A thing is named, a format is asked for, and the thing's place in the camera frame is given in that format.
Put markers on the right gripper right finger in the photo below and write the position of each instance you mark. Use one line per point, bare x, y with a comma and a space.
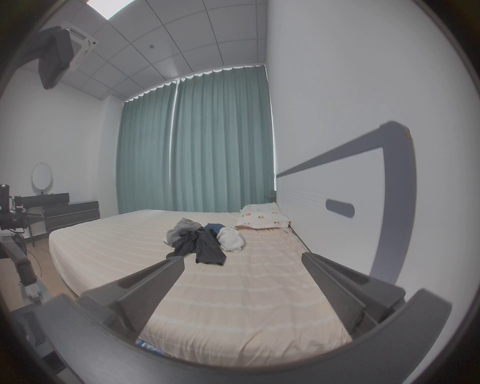
337, 288

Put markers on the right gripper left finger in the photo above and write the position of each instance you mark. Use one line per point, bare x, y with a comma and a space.
146, 290

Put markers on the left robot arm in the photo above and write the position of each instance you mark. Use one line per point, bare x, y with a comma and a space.
24, 270

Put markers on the pile of clothes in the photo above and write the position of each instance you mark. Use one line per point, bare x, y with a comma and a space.
204, 243

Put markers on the bed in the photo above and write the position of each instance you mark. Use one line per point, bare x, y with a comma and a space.
243, 292

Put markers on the black chest of drawers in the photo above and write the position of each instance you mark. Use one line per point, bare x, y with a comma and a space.
73, 216

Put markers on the white printed pillow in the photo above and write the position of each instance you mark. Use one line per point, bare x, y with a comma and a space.
262, 216

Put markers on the grey bedside table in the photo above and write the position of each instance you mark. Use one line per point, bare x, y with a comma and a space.
270, 197

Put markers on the blue-green curtain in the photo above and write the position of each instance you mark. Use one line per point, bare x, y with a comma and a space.
225, 142
146, 157

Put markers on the round white mirror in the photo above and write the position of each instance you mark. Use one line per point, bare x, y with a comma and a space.
42, 178

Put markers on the white ceiling air conditioner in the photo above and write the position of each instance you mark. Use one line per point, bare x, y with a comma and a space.
80, 45

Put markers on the ceiling light panel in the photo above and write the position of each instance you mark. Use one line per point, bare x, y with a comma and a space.
110, 6

